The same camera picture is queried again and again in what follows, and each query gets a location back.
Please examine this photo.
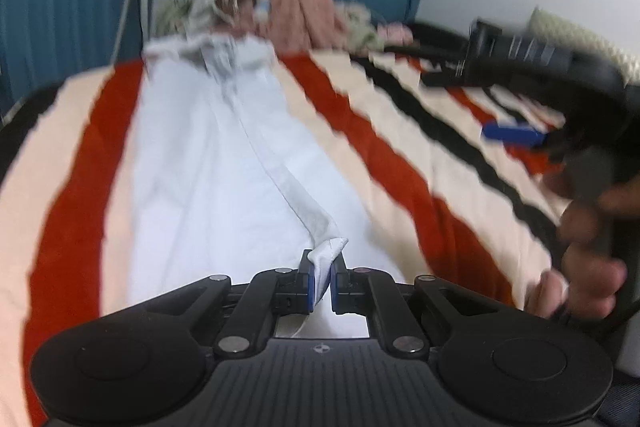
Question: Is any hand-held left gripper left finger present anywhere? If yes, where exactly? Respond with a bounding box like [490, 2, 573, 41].
[145, 250, 317, 356]

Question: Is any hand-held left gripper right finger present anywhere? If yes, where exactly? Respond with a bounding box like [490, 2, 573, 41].
[330, 252, 502, 355]

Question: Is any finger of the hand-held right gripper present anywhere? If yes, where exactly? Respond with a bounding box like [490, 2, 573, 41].
[481, 122, 548, 150]
[421, 66, 476, 88]

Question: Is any white t-shirt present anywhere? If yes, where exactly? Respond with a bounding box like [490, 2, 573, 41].
[127, 32, 402, 342]

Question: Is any pile of clothes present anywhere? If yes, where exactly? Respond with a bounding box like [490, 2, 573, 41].
[192, 0, 347, 54]

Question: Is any person's right hand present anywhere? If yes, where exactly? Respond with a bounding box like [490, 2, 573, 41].
[525, 164, 640, 324]

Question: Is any cream knitted pillow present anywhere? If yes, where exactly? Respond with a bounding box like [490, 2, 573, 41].
[527, 6, 640, 84]

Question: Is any small pink cloth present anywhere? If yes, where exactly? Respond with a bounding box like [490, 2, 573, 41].
[377, 22, 415, 46]

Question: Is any cream knitted cloth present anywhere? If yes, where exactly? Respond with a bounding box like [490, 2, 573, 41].
[334, 1, 387, 54]

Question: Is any striped blanket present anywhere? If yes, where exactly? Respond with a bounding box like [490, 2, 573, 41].
[0, 49, 601, 427]

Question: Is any green printed cloth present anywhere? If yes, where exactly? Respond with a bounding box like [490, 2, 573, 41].
[154, 0, 202, 38]

